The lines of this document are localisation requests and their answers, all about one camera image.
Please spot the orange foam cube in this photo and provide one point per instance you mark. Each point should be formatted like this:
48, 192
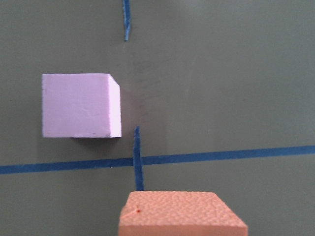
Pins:
178, 213

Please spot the light pink foam cube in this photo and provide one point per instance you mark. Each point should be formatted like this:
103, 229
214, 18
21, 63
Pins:
81, 106

